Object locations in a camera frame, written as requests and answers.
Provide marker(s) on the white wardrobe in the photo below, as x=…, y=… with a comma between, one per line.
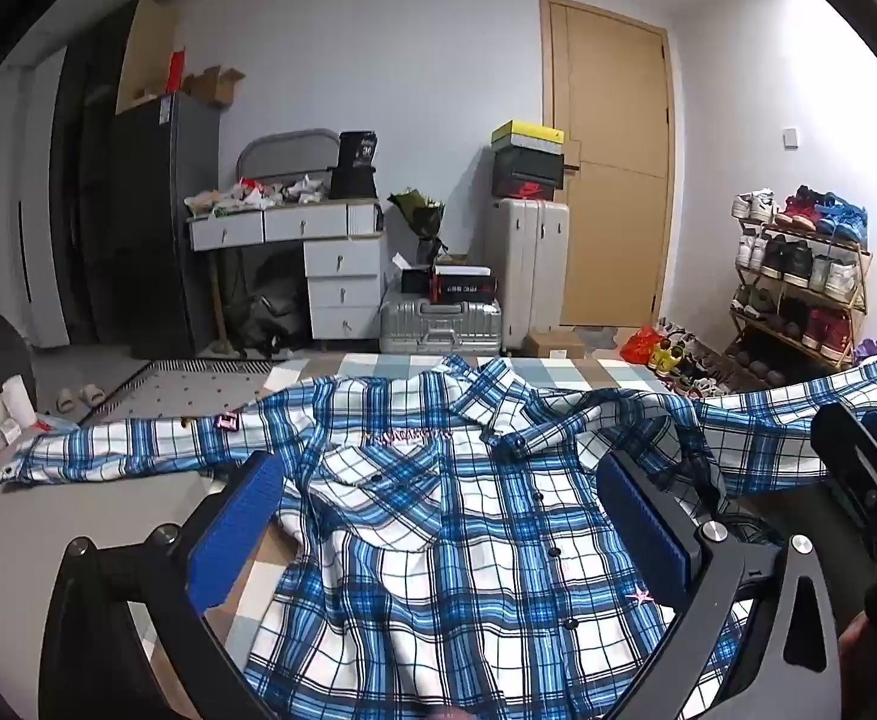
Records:
x=18, y=202

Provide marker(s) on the silver suitcase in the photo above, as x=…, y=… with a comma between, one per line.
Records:
x=438, y=322

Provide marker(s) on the open cardboard box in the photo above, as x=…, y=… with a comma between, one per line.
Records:
x=217, y=86

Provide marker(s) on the scattered shoes pile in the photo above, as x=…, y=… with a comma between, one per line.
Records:
x=690, y=364

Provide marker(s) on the shoe rack with shoes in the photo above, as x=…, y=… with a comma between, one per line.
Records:
x=798, y=255

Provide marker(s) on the beige slipper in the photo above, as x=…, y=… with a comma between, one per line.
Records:
x=92, y=394
x=66, y=399

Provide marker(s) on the yellow shoe box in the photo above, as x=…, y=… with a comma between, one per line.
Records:
x=527, y=135

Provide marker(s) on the blue plaid shirt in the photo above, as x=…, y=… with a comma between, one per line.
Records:
x=483, y=540

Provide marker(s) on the pile of desk clutter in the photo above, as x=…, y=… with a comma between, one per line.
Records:
x=258, y=195

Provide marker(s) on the white desk with drawers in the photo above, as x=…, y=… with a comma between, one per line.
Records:
x=326, y=240

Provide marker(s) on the flat cardboard sheet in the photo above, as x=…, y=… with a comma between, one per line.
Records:
x=146, y=52

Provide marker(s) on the wooden door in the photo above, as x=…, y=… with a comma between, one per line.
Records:
x=611, y=165

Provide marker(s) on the black backpack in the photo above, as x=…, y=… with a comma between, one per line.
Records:
x=270, y=322

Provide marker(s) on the black paper bag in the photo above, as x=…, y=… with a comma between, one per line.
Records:
x=354, y=165

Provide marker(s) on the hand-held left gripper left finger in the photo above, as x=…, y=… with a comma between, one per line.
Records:
x=236, y=532

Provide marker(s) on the red and black shoe box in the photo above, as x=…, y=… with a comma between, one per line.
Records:
x=528, y=189

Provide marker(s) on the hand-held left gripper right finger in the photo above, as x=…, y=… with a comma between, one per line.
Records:
x=648, y=532

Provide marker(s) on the red carton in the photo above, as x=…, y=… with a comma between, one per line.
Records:
x=176, y=71

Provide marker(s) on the checkered tablecloth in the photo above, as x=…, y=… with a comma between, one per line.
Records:
x=558, y=371

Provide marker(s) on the closed cardboard box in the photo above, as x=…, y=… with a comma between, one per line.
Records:
x=555, y=345

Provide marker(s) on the red plastic bag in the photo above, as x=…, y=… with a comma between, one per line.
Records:
x=641, y=346

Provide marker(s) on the purple bag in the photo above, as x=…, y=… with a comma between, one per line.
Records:
x=872, y=349

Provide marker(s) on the white suitcase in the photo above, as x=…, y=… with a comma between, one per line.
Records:
x=528, y=270

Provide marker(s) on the black refrigerator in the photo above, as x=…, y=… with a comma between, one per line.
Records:
x=161, y=225

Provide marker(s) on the dark flower bouquet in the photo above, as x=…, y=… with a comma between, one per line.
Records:
x=420, y=221

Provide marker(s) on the white light switch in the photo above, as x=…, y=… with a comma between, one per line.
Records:
x=790, y=136

